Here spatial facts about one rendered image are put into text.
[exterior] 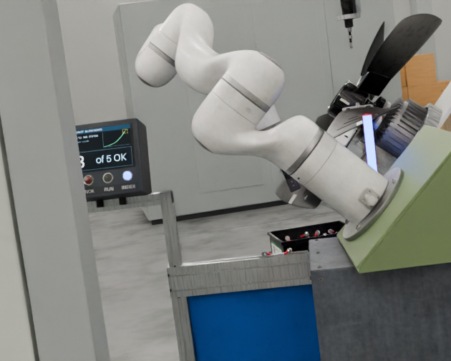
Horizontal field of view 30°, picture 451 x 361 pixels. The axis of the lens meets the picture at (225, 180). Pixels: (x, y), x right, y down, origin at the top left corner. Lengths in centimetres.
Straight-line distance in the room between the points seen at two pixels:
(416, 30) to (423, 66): 813
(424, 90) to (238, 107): 896
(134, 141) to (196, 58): 33
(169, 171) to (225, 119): 619
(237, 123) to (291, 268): 57
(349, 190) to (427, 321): 30
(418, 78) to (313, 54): 272
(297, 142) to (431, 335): 47
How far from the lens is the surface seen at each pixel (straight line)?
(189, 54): 195
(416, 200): 164
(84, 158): 217
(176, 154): 791
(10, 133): 72
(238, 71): 175
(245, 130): 175
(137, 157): 213
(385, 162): 248
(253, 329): 225
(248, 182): 804
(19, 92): 71
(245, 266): 220
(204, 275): 220
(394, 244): 165
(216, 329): 226
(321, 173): 176
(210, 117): 175
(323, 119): 281
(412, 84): 1060
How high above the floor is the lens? 134
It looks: 7 degrees down
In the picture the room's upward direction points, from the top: 7 degrees counter-clockwise
